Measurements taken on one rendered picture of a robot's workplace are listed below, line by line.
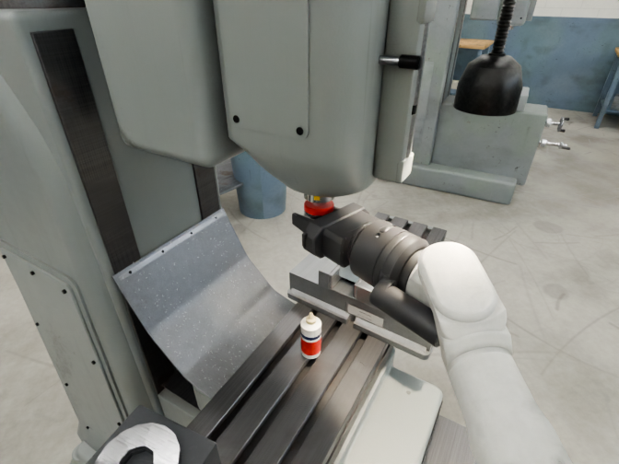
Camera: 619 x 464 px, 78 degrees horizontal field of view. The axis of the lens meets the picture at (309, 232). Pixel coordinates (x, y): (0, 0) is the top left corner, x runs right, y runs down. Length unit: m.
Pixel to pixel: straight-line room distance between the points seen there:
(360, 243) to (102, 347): 0.67
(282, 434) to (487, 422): 0.41
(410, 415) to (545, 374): 1.41
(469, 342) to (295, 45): 0.34
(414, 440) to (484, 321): 0.49
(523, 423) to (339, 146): 0.32
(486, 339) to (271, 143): 0.32
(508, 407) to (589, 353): 2.07
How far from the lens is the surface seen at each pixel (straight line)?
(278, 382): 0.78
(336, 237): 0.53
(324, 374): 0.79
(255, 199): 2.96
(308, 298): 0.91
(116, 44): 0.60
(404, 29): 0.47
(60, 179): 0.76
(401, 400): 0.91
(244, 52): 0.47
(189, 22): 0.50
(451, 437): 1.00
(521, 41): 7.00
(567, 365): 2.34
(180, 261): 0.91
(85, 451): 1.71
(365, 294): 0.81
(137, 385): 1.06
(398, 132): 0.48
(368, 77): 0.45
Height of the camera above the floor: 1.55
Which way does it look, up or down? 33 degrees down
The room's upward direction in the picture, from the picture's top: straight up
